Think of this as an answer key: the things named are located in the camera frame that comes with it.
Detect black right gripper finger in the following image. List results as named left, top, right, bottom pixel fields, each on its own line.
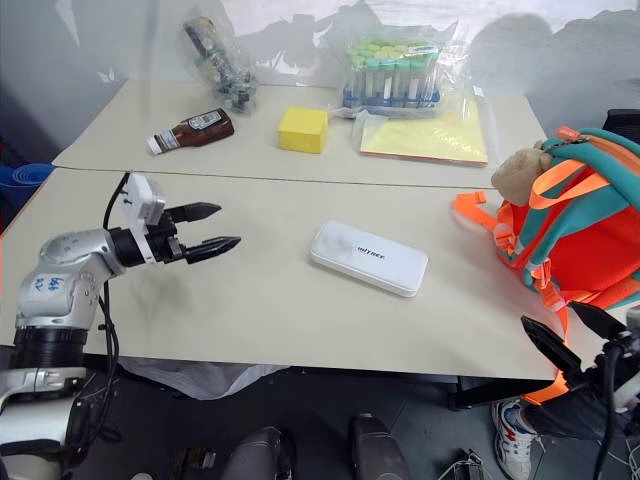
left=569, top=300, right=629, bottom=343
left=520, top=314, right=584, bottom=376

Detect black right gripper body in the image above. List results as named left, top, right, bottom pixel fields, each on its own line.
left=562, top=331, right=640, bottom=401

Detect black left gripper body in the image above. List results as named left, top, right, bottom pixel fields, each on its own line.
left=148, top=208, right=188, bottom=265

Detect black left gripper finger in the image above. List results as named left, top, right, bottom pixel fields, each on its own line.
left=183, top=235, right=243, bottom=266
left=171, top=201, right=223, bottom=225

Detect orange and teal backpack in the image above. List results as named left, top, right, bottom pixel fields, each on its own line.
left=451, top=125, right=640, bottom=407

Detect white rectangular case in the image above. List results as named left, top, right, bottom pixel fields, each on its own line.
left=308, top=219, right=430, bottom=299

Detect dark trouser leg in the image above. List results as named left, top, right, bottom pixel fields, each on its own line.
left=523, top=392, right=640, bottom=444

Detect brown sauce bottle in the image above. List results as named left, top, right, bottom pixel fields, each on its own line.
left=146, top=107, right=236, bottom=157

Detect white red blue sneaker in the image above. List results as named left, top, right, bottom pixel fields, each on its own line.
left=490, top=398, right=545, bottom=480

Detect yellow sponge block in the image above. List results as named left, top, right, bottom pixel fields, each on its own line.
left=276, top=105, right=330, bottom=155

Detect white plastic sheet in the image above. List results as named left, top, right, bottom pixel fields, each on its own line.
left=118, top=356, right=290, bottom=402

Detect clear bag of dark parts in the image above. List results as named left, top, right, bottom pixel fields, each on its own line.
left=181, top=15, right=260, bottom=117

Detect blue round container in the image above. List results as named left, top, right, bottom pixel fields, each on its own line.
left=0, top=163, right=56, bottom=202

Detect beige plush toy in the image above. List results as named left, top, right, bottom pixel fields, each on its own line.
left=491, top=146, right=557, bottom=208

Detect dark rounded shape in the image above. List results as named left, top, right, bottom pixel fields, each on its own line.
left=233, top=425, right=297, bottom=480
left=347, top=413, right=412, bottom=480

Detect bagged test tube rack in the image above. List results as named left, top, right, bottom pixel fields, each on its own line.
left=327, top=18, right=460, bottom=122

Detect yellow paper pad in sleeve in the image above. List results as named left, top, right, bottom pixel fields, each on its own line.
left=351, top=98, right=497, bottom=170

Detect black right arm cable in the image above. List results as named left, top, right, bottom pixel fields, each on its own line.
left=591, top=343, right=625, bottom=480

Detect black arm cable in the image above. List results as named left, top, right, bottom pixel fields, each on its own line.
left=69, top=173, right=132, bottom=454
left=591, top=343, right=625, bottom=480

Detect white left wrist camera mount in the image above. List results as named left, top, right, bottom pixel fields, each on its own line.
left=122, top=172, right=167, bottom=265

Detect black table frame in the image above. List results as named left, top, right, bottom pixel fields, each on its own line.
left=446, top=373, right=549, bottom=412

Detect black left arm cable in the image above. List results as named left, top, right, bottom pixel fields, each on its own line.
left=69, top=173, right=132, bottom=454

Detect white floor cables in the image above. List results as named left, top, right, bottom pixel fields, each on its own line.
left=438, top=448, right=502, bottom=480

